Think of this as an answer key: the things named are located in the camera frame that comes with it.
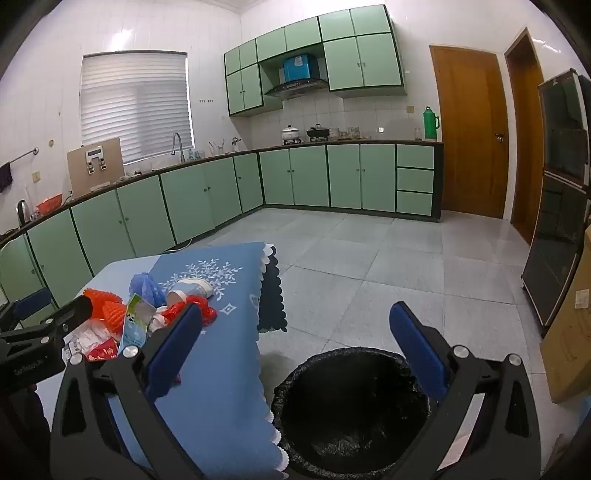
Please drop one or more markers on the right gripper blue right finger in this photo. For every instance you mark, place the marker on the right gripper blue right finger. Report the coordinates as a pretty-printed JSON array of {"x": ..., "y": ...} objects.
[{"x": 424, "y": 348}]

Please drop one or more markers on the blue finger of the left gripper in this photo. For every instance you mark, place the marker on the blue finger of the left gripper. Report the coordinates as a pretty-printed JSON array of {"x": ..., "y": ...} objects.
[{"x": 70, "y": 316}]

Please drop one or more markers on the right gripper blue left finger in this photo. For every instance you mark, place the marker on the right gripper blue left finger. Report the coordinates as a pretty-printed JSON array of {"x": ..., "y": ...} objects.
[{"x": 166, "y": 351}]

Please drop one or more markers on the orange foam fruit net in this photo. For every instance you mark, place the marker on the orange foam fruit net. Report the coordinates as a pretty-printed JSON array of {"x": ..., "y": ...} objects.
[{"x": 107, "y": 308}]

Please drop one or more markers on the blue plastic bag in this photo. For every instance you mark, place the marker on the blue plastic bag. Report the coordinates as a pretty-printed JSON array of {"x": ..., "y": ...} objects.
[{"x": 144, "y": 286}]

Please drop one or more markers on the black lined trash bin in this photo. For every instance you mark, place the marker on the black lined trash bin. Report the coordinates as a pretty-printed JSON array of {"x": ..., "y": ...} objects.
[{"x": 349, "y": 413}]

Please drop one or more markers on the green lower kitchen cabinets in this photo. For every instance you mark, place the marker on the green lower kitchen cabinets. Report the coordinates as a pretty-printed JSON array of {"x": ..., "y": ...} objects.
[{"x": 151, "y": 214}]

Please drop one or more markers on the chrome kitchen faucet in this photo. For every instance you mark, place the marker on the chrome kitchen faucet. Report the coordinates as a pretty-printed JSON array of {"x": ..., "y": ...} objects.
[{"x": 177, "y": 147}]

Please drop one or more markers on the red white snack packet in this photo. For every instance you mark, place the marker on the red white snack packet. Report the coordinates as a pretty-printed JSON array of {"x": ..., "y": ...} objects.
[{"x": 91, "y": 339}]

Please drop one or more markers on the blue chair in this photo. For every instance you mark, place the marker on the blue chair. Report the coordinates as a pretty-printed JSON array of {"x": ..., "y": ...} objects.
[{"x": 22, "y": 309}]

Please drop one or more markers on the green white snack wrapper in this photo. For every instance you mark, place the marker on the green white snack wrapper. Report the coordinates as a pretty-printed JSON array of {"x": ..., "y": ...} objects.
[{"x": 137, "y": 317}]

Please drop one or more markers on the blue coffee tree tablecloth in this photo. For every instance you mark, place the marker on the blue coffee tree tablecloth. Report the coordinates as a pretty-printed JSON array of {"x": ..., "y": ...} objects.
[{"x": 214, "y": 422}]

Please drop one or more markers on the orange plastic basin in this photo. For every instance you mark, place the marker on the orange plastic basin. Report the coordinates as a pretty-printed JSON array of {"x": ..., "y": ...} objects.
[{"x": 49, "y": 205}]

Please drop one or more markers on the steel electric kettle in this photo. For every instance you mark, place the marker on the steel electric kettle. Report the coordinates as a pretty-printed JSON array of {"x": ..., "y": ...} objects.
[{"x": 23, "y": 212}]

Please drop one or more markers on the cardboard box on floor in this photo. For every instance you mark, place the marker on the cardboard box on floor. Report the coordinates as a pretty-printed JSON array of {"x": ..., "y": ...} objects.
[{"x": 566, "y": 348}]

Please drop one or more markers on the brown cardboard box on counter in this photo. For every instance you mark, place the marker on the brown cardboard box on counter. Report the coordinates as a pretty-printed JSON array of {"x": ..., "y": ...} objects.
[{"x": 95, "y": 166}]

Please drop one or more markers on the dark hanging towel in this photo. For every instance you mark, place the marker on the dark hanging towel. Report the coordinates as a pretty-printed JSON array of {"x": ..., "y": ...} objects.
[{"x": 6, "y": 178}]

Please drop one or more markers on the black glass cabinet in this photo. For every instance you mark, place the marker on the black glass cabinet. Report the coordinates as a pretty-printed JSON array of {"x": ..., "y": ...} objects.
[{"x": 564, "y": 210}]

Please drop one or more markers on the green thermos flask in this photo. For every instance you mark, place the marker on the green thermos flask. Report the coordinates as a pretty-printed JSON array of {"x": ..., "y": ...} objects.
[{"x": 431, "y": 123}]

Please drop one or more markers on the white window blinds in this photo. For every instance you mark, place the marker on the white window blinds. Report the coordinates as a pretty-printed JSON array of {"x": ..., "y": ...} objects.
[{"x": 141, "y": 97}]

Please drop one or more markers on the black wok pan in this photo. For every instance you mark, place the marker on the black wok pan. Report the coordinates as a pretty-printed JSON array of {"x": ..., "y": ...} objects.
[{"x": 318, "y": 133}]

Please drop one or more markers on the white cooking pot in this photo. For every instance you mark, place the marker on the white cooking pot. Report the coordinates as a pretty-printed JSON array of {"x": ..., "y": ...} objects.
[{"x": 290, "y": 135}]

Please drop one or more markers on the closed wooden door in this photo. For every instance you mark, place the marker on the closed wooden door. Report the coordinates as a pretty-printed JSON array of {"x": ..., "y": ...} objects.
[{"x": 473, "y": 113}]

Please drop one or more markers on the open wooden door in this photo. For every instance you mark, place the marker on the open wooden door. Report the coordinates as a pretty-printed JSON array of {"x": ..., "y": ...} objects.
[{"x": 525, "y": 76}]

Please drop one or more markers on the black range hood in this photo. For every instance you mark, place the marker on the black range hood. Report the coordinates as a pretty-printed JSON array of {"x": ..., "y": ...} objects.
[{"x": 297, "y": 88}]

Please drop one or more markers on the blue box on hood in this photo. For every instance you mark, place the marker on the blue box on hood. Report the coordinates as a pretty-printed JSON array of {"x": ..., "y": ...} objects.
[{"x": 301, "y": 67}]

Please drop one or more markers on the chrome towel rail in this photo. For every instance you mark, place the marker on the chrome towel rail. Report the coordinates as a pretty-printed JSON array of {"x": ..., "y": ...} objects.
[{"x": 31, "y": 152}]

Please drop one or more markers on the green upper wall cabinets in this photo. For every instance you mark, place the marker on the green upper wall cabinets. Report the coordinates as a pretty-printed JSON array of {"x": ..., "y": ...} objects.
[{"x": 356, "y": 49}]

